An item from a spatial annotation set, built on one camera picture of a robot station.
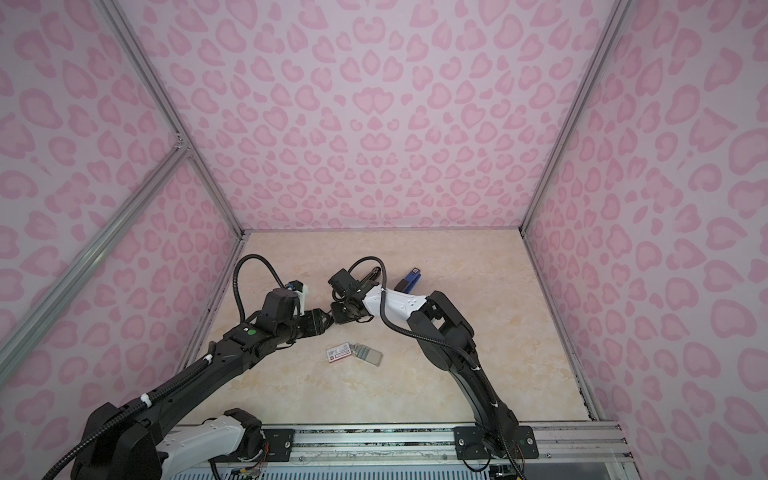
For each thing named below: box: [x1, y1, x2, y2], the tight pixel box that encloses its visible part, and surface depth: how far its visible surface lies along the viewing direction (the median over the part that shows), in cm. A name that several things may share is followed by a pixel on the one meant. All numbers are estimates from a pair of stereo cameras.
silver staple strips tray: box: [349, 343, 383, 367], surface depth 90 cm
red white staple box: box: [326, 342, 352, 363], surface depth 90 cm
